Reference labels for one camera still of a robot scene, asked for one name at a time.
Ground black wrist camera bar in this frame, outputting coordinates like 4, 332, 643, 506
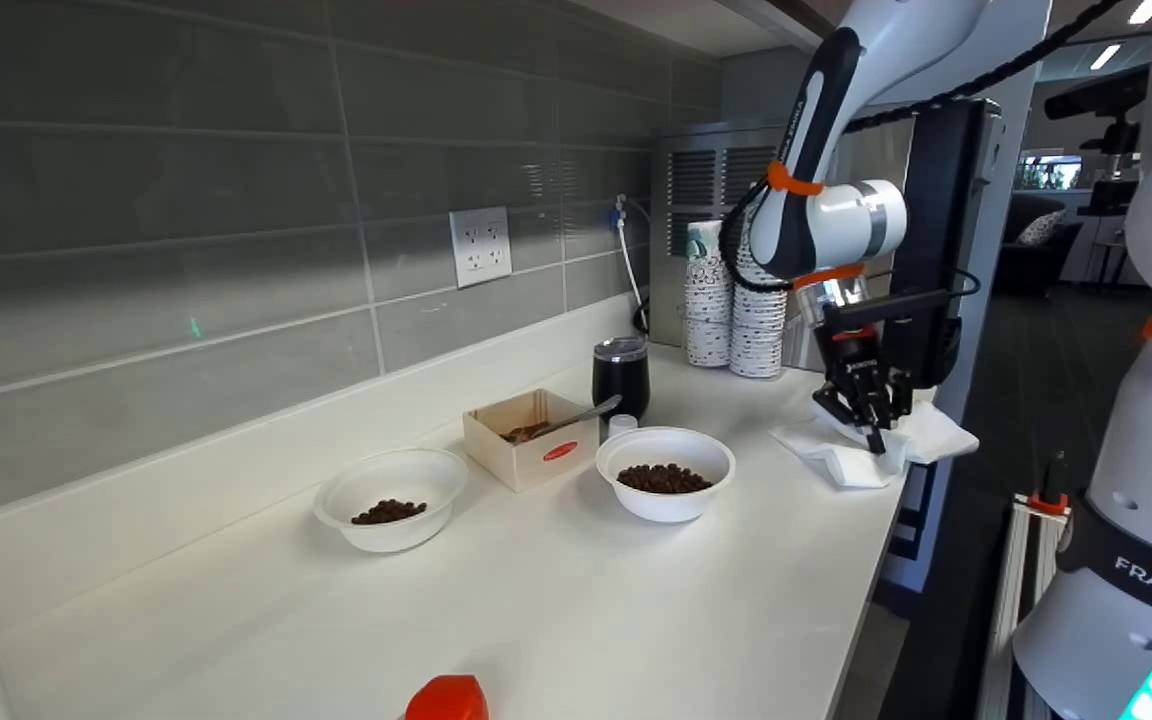
814, 289, 943, 341

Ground black camera on tripod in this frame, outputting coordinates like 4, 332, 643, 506
1041, 59, 1152, 224

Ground metal spoon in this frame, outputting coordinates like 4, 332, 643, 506
503, 397, 629, 447

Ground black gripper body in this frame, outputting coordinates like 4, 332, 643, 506
822, 324, 937, 401

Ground red round object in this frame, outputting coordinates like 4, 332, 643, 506
403, 672, 493, 720

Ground orange and white stand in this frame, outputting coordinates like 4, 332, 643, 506
990, 487, 1077, 720

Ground white bowl with few beans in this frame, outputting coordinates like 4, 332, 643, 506
312, 447, 470, 554

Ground small cardboard box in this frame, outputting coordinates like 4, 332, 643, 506
458, 385, 603, 494

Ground steel and black appliance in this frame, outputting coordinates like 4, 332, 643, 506
653, 96, 1007, 390

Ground black corrugated cable conduit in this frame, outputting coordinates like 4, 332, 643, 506
716, 0, 1127, 297

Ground short patterned paper cup stack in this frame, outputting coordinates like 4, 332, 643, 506
681, 216, 737, 372

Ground white bowl full of beans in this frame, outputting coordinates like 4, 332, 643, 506
593, 423, 740, 529

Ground white double wall outlet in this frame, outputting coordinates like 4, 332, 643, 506
447, 205, 517, 293

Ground white paper towel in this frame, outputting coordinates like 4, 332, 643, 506
771, 397, 982, 494

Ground black coffee grinder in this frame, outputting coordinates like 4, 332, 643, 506
587, 332, 653, 423

